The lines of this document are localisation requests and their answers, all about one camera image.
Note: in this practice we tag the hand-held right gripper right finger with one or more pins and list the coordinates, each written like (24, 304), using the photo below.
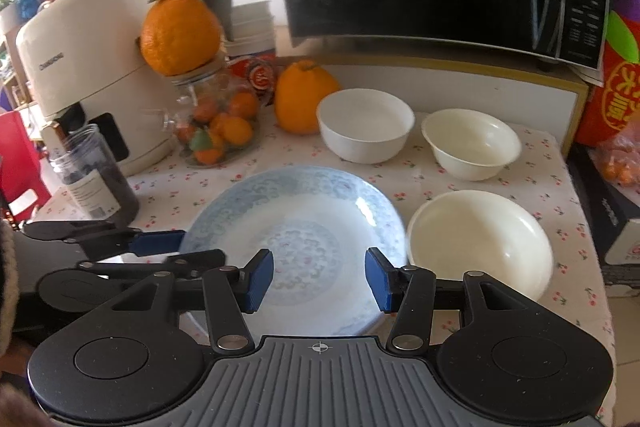
(377, 279)

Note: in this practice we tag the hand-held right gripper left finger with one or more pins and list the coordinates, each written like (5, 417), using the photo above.
(260, 279)

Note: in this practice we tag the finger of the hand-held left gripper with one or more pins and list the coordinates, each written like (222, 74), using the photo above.
(160, 242)
(200, 261)

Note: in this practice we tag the blue patterned plate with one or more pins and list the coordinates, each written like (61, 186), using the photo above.
(310, 217)

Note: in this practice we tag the large cream bowl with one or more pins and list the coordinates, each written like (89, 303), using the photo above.
(480, 237)

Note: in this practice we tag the floral tablecloth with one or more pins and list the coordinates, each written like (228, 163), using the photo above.
(165, 182)

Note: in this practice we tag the plastic jar with dark contents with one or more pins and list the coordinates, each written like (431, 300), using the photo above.
(95, 177)

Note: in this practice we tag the glass jar of small oranges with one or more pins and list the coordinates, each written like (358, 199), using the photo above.
(220, 127)

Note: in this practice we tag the red plastic stool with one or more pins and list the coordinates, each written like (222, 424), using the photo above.
(20, 157)

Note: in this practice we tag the white bowl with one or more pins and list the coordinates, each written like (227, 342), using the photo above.
(365, 122)

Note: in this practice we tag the small cream bowl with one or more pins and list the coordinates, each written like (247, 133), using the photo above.
(472, 142)

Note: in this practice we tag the orange with short stem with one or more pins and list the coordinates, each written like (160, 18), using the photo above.
(305, 99)

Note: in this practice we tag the white air fryer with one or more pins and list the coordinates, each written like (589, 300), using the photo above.
(85, 57)

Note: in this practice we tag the large orange with leaves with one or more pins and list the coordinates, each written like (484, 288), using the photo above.
(180, 32)

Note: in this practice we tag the stack of paper cups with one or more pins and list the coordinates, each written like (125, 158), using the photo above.
(250, 42)

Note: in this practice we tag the white wood-framed stand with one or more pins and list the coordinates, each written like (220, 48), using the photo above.
(500, 87)

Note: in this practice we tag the dark cardboard box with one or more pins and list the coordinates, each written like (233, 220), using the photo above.
(600, 217)

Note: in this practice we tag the plastic bag of small oranges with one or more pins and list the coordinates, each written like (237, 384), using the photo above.
(622, 162)

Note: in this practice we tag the red printed bag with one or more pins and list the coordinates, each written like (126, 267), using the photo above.
(617, 82)

